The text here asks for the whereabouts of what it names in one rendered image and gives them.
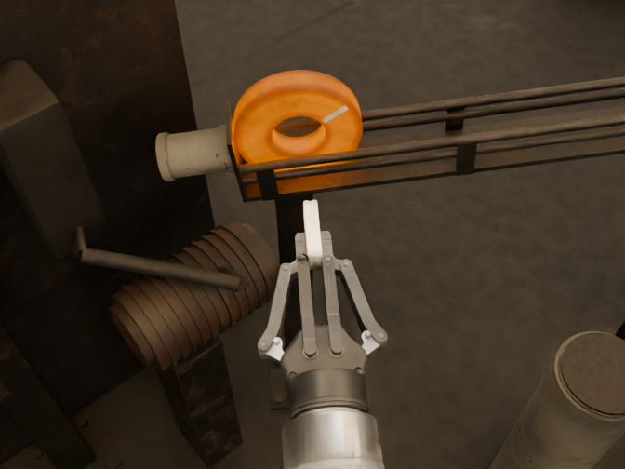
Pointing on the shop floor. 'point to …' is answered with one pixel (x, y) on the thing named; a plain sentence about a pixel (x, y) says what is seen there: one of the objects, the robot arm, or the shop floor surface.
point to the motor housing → (197, 331)
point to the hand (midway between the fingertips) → (312, 234)
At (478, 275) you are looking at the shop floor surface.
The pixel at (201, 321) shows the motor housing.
